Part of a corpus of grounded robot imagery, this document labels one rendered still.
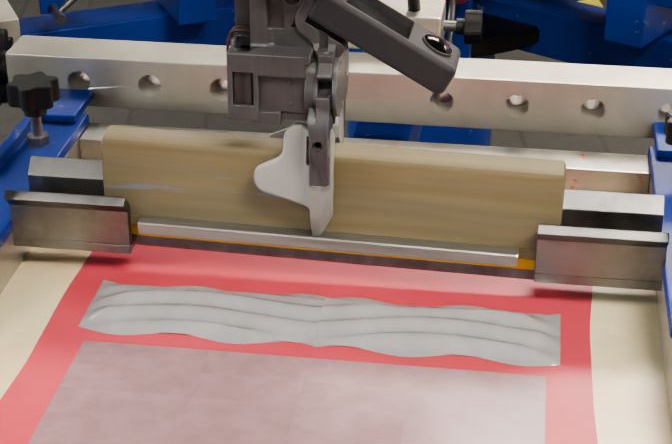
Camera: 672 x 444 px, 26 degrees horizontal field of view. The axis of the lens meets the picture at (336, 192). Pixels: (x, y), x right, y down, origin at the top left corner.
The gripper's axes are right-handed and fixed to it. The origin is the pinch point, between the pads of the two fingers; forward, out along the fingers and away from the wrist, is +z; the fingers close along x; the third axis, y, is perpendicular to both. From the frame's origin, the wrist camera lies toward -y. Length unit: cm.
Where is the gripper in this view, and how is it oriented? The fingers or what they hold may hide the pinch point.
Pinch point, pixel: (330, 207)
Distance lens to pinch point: 113.6
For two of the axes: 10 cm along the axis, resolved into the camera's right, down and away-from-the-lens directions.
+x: -1.4, 4.5, -8.8
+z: -0.1, 8.9, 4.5
